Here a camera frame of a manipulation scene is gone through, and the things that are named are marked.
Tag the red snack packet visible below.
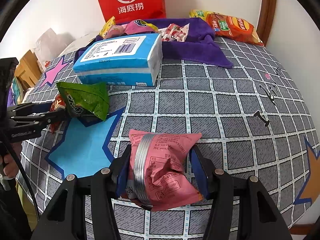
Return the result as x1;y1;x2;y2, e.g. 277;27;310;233
50;94;66;133

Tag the green triangular snack packet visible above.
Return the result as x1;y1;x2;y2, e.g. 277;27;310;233
56;82;109;121

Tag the pink peach snack packet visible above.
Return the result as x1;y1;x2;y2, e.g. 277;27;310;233
122;129;203;211

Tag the yellow snack packet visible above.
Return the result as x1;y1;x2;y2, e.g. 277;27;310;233
99;16;116;38

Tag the pink magenta snack packet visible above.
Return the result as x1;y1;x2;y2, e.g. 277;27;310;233
102;20;158;40

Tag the red white strawberry candy packet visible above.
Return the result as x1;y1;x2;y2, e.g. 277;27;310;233
158;23;189;42

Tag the left hand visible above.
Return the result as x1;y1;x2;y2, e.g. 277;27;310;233
1;142;22;179

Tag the wooden chair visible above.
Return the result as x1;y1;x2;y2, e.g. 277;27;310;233
15;50;42;90

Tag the white Miniso paper bag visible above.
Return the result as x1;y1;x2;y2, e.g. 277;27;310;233
34;28;74;68

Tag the white patterned pillow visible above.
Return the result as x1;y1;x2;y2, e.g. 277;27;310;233
59;31;99;56

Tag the grey checkered bed sheet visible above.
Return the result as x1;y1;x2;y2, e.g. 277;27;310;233
21;38;319;239

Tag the blue tissue pack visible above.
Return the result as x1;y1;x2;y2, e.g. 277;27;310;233
73;33;163;87

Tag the purple towel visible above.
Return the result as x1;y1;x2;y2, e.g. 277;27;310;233
73;17;234;69

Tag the orange chips bag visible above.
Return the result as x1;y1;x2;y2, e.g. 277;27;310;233
206;11;264;46

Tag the yellow chips bag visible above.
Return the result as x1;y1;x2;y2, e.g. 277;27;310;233
189;9;213;21

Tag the brown wooden door frame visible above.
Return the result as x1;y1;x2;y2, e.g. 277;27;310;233
257;0;277;46

